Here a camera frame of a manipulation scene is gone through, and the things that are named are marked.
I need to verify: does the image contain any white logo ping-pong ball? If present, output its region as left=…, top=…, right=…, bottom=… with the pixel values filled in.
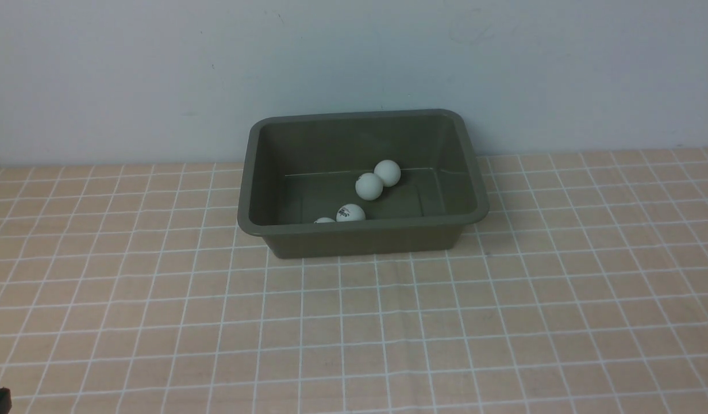
left=356, top=172, right=384, bottom=201

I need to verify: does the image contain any beige checkered tablecloth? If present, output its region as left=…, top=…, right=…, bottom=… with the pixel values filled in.
left=0, top=148, right=708, bottom=413

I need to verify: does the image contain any olive green plastic bin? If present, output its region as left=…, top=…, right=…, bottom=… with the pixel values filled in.
left=237, top=109, right=490, bottom=259

